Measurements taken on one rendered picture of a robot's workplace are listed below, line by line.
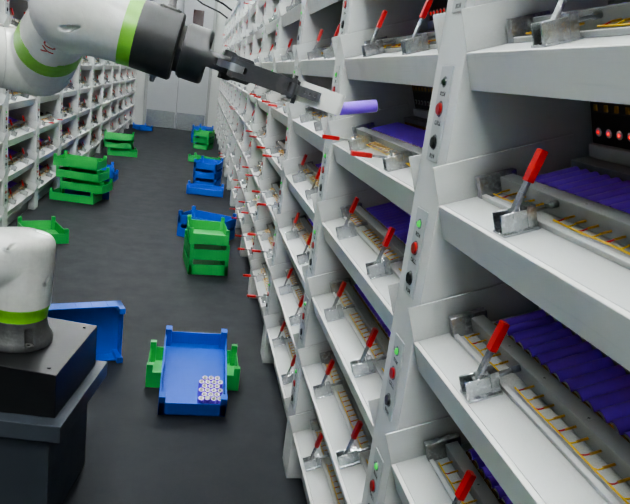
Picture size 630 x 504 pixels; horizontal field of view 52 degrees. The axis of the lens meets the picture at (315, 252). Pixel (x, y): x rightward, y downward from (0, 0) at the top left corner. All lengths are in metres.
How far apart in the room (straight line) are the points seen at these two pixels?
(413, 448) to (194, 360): 1.33
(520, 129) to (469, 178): 0.09
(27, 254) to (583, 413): 1.11
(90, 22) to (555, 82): 0.57
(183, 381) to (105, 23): 1.42
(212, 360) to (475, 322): 1.44
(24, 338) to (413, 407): 0.89
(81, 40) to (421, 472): 0.73
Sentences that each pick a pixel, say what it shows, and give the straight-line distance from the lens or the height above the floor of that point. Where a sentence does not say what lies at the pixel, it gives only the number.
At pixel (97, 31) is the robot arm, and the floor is 1.04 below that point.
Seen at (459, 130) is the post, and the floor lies 0.98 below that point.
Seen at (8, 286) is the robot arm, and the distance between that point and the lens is 1.47.
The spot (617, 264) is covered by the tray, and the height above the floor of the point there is 0.90.
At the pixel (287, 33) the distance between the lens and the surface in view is 2.90.
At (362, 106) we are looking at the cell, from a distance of 0.97.
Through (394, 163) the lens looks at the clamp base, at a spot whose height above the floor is 0.90.
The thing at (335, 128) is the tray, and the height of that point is 0.92.
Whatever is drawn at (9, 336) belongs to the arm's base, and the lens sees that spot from 1.51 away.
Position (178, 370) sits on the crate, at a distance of 2.16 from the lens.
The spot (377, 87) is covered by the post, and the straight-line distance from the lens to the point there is 1.52.
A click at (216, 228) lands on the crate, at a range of 3.58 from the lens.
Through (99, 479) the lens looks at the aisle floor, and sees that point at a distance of 1.78.
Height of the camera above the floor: 1.02
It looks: 15 degrees down
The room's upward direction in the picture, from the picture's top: 8 degrees clockwise
